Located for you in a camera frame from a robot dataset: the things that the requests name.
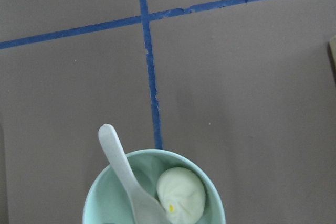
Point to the white ceramic spoon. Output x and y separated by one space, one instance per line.
145 208

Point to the light green bowl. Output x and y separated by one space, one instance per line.
107 201

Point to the bamboo cutting board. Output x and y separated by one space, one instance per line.
332 45

